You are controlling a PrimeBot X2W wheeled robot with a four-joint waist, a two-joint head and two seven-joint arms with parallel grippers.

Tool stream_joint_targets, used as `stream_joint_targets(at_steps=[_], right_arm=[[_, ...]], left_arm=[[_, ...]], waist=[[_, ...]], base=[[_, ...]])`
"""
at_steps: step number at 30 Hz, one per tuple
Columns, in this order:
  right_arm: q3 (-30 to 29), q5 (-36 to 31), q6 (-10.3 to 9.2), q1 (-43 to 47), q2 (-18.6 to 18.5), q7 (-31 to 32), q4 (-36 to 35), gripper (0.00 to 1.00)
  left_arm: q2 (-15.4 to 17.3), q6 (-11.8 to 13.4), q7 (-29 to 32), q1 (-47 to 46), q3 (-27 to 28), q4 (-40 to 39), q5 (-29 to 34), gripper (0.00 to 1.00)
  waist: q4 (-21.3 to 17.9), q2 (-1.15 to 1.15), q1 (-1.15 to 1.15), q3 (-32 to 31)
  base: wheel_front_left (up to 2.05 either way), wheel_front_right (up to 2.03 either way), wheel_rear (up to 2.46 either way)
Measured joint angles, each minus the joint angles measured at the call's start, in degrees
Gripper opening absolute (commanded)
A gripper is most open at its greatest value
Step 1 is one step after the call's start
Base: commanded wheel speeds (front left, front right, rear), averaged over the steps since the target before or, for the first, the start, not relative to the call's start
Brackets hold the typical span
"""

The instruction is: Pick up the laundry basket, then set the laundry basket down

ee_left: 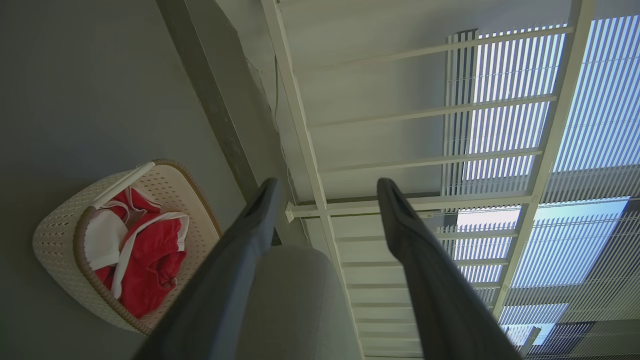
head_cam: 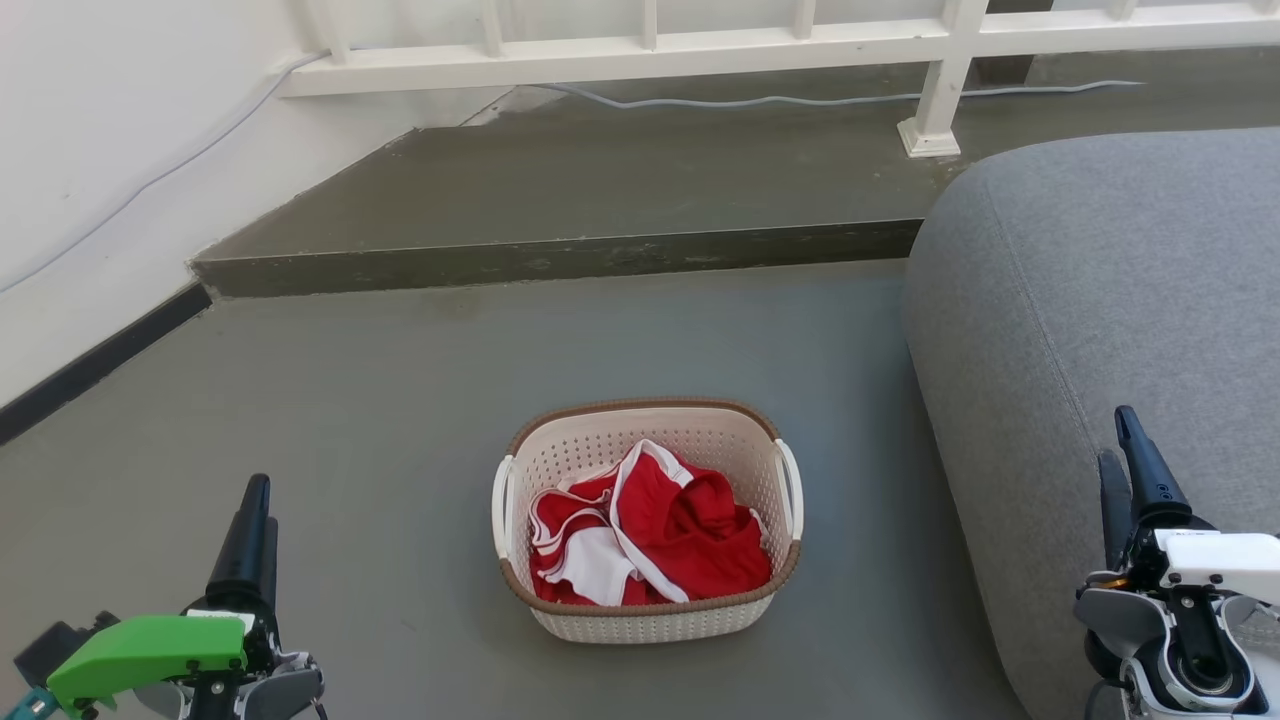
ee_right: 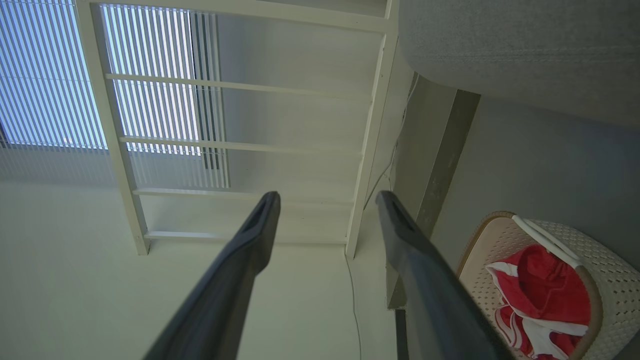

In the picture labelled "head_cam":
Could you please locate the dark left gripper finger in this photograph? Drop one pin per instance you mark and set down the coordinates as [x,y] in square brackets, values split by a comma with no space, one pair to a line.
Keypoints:
[272,570]
[245,550]

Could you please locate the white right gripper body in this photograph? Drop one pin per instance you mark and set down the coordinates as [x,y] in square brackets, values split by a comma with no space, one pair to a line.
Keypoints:
[1215,560]

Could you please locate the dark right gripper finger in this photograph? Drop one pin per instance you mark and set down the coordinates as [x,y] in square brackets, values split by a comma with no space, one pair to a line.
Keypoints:
[1115,510]
[1155,485]

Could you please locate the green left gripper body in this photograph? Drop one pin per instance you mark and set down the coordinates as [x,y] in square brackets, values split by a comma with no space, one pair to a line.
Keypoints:
[150,650]

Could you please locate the cream plastic laundry basket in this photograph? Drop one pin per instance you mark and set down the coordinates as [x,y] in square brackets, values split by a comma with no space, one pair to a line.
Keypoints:
[720,440]

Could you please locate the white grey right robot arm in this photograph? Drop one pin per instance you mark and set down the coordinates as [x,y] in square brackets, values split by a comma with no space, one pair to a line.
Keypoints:
[1200,688]

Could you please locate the red and white garment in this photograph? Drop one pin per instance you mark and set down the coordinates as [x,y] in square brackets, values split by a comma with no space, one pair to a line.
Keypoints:
[690,530]

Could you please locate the grey fabric sofa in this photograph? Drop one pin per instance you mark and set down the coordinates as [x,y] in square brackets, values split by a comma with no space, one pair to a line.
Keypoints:
[1090,300]

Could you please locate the black baseboard strip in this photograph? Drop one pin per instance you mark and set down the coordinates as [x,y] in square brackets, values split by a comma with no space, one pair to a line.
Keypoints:
[100,365]

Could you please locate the grey concrete raised step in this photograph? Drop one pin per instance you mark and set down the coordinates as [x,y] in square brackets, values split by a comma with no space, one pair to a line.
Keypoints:
[600,190]

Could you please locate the white wooden railing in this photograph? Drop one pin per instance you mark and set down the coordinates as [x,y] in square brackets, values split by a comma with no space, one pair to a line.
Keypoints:
[700,50]

